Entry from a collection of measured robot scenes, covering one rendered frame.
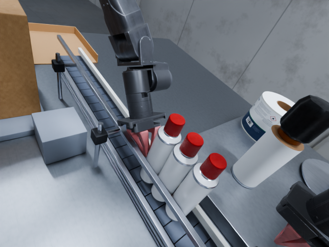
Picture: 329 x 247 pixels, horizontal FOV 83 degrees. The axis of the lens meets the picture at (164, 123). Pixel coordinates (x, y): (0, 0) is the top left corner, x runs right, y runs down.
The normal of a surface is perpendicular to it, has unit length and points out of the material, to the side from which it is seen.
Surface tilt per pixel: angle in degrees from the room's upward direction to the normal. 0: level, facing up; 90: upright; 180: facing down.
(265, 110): 90
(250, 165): 90
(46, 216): 0
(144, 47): 59
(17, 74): 90
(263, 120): 90
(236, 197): 0
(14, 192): 0
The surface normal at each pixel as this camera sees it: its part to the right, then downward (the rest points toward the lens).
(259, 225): 0.31, -0.70
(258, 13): -0.64, 0.34
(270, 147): -0.85, 0.09
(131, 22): 0.73, 0.20
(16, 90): 0.57, 0.68
